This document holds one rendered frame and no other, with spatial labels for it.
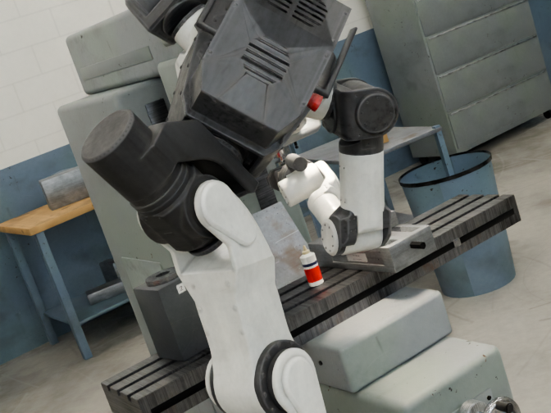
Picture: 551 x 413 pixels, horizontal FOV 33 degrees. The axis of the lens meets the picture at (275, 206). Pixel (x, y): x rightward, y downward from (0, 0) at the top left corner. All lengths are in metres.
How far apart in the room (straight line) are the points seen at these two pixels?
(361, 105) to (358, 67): 6.02
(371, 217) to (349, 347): 0.45
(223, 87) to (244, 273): 0.32
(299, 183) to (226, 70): 0.60
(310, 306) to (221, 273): 0.72
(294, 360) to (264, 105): 0.45
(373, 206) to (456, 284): 2.86
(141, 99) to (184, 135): 1.07
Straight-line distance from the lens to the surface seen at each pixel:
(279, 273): 2.71
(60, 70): 6.63
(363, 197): 1.88
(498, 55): 7.88
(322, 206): 2.06
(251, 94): 1.61
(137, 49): 2.65
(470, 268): 4.66
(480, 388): 2.28
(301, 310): 2.31
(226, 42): 1.63
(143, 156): 1.52
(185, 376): 2.18
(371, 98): 1.79
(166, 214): 1.56
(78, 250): 6.61
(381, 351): 2.29
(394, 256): 2.35
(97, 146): 1.53
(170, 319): 2.22
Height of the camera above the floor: 1.65
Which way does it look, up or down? 12 degrees down
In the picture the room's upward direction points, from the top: 19 degrees counter-clockwise
